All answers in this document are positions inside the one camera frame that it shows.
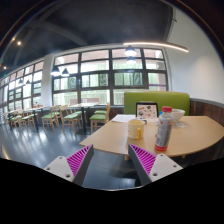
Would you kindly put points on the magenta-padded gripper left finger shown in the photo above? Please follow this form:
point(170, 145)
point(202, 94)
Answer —
point(78, 160)

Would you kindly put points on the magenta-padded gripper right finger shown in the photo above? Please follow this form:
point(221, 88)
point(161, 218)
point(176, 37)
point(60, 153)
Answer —
point(144, 160)

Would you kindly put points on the red-capped clear drink bottle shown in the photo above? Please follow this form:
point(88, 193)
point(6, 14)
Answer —
point(164, 128)

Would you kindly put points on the flat round red coaster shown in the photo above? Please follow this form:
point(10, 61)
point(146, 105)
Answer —
point(161, 149)

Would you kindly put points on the cream yellow mug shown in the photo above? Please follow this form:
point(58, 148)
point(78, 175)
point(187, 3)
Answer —
point(135, 129)

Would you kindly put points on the group of wooden green-seated chairs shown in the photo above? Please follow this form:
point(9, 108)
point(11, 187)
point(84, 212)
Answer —
point(70, 117)

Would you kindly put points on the white paper sheet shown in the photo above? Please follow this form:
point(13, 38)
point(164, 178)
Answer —
point(122, 118)

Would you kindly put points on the black framed table sign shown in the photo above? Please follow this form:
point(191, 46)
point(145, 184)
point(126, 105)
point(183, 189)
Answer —
point(146, 111)

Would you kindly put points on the light wooden dining table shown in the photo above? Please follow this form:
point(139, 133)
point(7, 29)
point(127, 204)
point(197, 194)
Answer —
point(83, 106)
point(36, 108)

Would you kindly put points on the white bowl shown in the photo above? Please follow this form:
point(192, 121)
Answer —
point(178, 114)

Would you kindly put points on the green upholstered bench backrest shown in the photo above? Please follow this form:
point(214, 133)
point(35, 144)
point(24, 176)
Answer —
point(156, 98)

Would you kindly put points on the group of black pendant lamps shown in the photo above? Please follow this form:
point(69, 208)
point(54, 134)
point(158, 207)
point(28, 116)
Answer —
point(130, 51)

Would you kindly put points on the curved linear ceiling light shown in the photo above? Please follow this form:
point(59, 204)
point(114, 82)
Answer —
point(156, 44)

